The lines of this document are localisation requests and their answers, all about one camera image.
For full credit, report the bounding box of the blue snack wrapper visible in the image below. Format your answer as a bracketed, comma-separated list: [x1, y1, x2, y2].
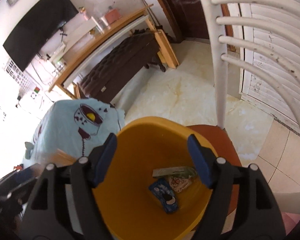
[149, 178, 178, 213]

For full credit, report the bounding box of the yellow plastic trash bin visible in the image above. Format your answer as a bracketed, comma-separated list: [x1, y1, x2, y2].
[94, 116, 211, 239]

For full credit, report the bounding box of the grey paper cup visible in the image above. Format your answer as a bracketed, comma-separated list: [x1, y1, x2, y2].
[24, 141, 34, 160]

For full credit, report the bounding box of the green snack wrapper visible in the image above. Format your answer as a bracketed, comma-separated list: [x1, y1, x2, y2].
[152, 166, 197, 179]

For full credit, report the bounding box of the white patterned wrapper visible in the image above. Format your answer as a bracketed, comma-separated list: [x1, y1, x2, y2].
[168, 176, 193, 193]

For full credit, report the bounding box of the light blue patterned tablecloth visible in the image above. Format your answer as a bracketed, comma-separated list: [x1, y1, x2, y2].
[23, 98, 125, 168]

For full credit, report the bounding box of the white louvered door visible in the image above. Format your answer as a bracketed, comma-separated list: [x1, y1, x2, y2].
[240, 0, 300, 133]

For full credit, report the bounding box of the eye test chart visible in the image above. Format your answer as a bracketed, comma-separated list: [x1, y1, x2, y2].
[4, 59, 41, 101]

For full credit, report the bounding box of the dark brown tufted bench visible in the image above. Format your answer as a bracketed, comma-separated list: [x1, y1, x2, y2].
[79, 32, 166, 103]

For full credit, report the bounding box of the white chair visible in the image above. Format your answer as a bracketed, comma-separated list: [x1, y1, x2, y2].
[187, 0, 300, 218]

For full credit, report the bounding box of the pink tissue box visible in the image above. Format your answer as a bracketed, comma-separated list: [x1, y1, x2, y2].
[104, 7, 122, 24]

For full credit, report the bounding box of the wooden desk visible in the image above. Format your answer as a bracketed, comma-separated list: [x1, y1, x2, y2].
[48, 4, 179, 99]

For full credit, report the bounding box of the dark brown entrance door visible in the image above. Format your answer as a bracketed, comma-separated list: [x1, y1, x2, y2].
[144, 0, 237, 53]

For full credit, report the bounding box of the black wall television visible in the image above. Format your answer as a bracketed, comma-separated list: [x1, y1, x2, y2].
[3, 0, 78, 71]

